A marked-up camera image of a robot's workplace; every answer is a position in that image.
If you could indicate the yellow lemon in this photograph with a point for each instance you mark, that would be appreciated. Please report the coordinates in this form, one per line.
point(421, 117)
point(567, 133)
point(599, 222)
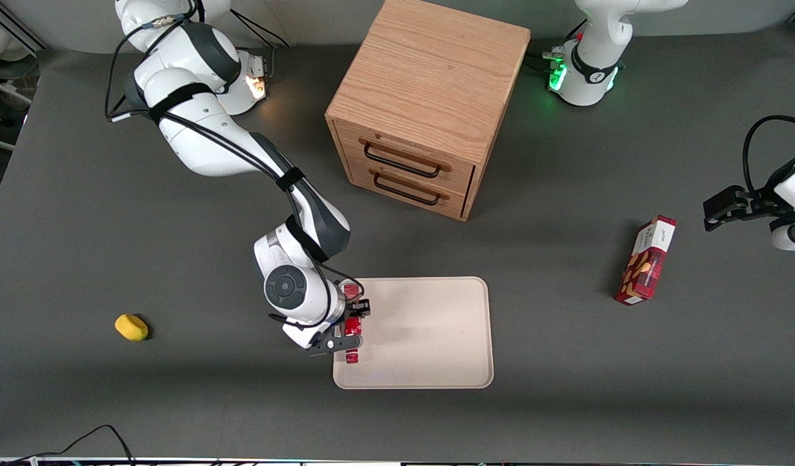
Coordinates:
point(130, 327)

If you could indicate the beige plastic tray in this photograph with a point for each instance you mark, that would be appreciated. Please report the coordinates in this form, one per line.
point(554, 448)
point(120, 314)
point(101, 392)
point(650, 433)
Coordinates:
point(429, 336)

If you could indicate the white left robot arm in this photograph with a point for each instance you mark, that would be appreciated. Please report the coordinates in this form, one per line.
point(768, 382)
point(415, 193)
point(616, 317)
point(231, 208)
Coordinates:
point(598, 58)

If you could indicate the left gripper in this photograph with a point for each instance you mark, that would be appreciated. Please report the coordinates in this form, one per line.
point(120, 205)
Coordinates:
point(757, 202)

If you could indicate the wooden drawer cabinet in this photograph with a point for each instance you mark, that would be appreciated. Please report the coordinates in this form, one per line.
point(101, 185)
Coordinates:
point(429, 71)

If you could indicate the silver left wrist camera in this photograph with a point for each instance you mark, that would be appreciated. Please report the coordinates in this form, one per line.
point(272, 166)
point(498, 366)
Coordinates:
point(792, 238)

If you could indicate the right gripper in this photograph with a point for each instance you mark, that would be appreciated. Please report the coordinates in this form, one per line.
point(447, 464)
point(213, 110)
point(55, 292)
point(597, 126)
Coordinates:
point(360, 307)

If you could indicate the red snack box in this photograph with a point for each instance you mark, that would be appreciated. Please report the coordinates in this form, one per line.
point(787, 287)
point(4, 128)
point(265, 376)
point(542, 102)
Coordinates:
point(646, 262)

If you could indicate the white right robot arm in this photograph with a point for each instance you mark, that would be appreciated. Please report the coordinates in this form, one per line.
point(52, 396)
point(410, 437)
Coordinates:
point(203, 136)

